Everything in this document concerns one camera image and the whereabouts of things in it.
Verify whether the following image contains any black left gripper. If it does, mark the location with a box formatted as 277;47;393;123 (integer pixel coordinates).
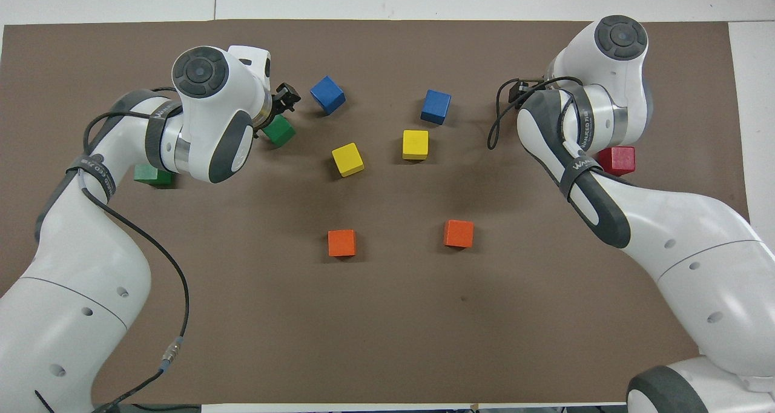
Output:
265;83;302;129

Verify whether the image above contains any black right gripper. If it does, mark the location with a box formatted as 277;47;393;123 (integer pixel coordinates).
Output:
509;79;546;104

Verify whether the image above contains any green wooden cube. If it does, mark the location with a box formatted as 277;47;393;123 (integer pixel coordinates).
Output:
133;163;177;188
261;114;297;147

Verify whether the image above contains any red wooden cube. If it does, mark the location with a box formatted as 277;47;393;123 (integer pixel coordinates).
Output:
596;146;637;177

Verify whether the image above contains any blue wooden cube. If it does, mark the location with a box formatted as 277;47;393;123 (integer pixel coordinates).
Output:
421;89;452;125
310;76;346;116

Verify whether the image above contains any yellow wooden cube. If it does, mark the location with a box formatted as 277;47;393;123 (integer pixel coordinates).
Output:
331;142;365;178
402;130;429;161

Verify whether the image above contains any orange wooden cube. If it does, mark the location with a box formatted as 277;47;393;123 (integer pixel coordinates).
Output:
443;219;475;249
328;229;357;257

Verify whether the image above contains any brown table mat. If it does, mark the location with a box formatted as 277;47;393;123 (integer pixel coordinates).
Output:
0;19;770;405

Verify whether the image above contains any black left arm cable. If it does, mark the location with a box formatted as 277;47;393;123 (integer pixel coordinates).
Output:
33;86;190;413

